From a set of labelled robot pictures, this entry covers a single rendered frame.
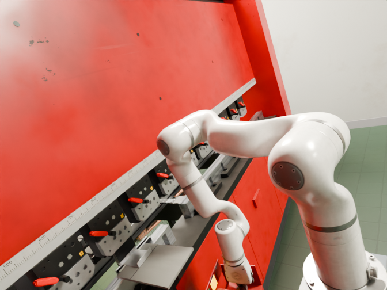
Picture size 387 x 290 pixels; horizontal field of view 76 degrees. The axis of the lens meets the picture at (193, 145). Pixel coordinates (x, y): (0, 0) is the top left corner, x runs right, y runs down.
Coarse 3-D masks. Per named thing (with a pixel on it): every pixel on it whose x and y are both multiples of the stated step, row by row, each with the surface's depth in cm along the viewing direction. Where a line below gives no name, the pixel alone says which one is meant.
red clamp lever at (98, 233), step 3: (93, 231) 86; (96, 231) 86; (99, 231) 87; (102, 231) 88; (105, 231) 89; (108, 231) 92; (111, 231) 92; (114, 231) 91; (90, 234) 85; (93, 234) 85; (96, 234) 86; (99, 234) 87; (102, 234) 87; (105, 234) 89; (108, 234) 90; (111, 234) 91; (114, 234) 91
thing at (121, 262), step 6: (126, 240) 104; (132, 240) 106; (120, 246) 101; (126, 246) 103; (132, 246) 106; (120, 252) 101; (126, 252) 103; (132, 252) 107; (120, 258) 100; (126, 258) 103; (120, 264) 101
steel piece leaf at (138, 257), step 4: (136, 252) 106; (140, 252) 105; (144, 252) 104; (148, 252) 101; (132, 256) 105; (136, 256) 104; (140, 256) 103; (144, 256) 99; (128, 260) 103; (132, 260) 102; (136, 260) 101; (140, 260) 97; (144, 260) 99; (124, 264) 101; (128, 264) 101; (132, 264) 100; (136, 264) 99; (140, 264) 97
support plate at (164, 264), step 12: (156, 252) 102; (168, 252) 99; (180, 252) 96; (144, 264) 97; (156, 264) 95; (168, 264) 92; (180, 264) 90; (120, 276) 96; (144, 276) 91; (156, 276) 89; (168, 276) 87; (168, 288) 82
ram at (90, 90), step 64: (0, 0) 76; (64, 0) 94; (128, 0) 123; (0, 64) 74; (64, 64) 90; (128, 64) 116; (192, 64) 163; (0, 128) 71; (64, 128) 87; (128, 128) 110; (0, 192) 69; (64, 192) 83; (0, 256) 67
